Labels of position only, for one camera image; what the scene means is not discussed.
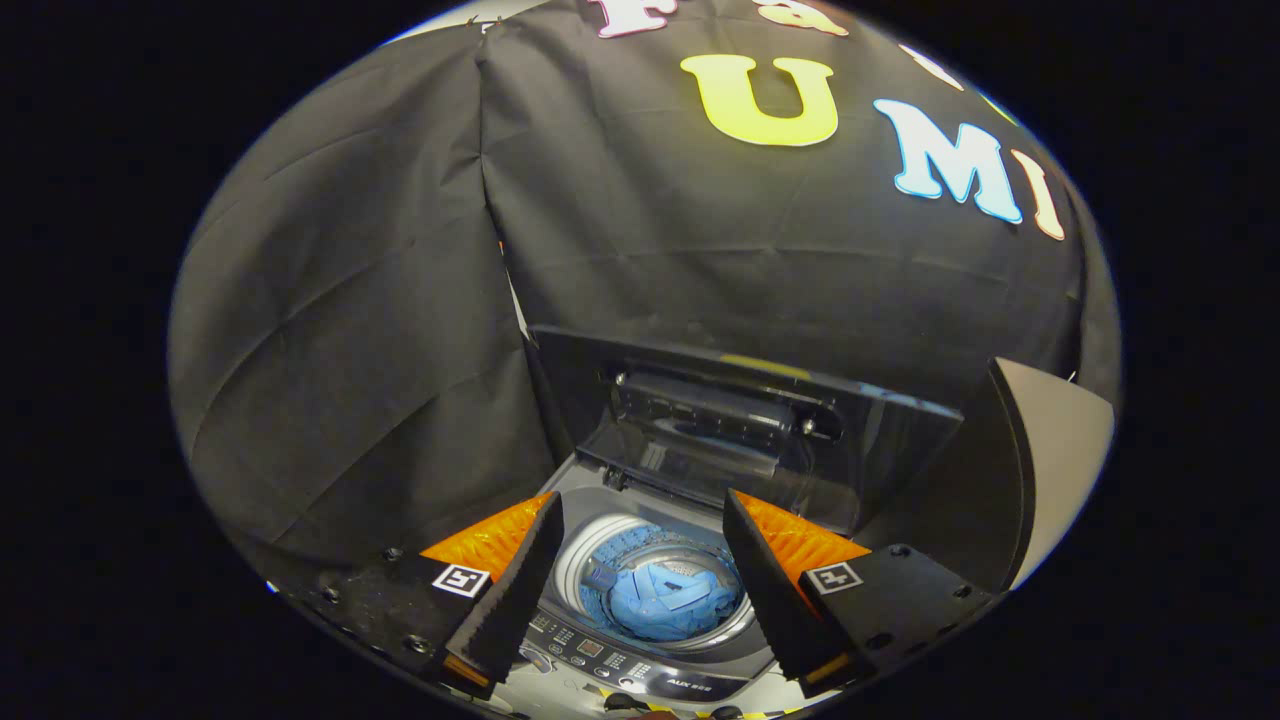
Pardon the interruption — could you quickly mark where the grey washing machine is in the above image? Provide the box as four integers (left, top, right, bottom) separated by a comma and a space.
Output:
480, 450, 866, 717

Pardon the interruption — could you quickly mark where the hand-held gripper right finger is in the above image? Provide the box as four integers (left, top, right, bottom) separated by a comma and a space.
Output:
722, 488, 1001, 699

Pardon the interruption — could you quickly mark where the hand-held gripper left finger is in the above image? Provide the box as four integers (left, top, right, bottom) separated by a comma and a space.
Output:
300, 492, 566, 699

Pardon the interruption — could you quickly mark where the black backdrop cloth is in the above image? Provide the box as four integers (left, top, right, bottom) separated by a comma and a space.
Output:
168, 0, 1121, 593

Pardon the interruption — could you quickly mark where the beige cabinet with black top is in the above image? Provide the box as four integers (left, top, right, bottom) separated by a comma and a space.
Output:
855, 357, 1116, 593

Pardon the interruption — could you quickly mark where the light blue polo shirt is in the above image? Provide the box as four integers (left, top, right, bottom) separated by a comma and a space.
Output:
580, 555, 746, 643

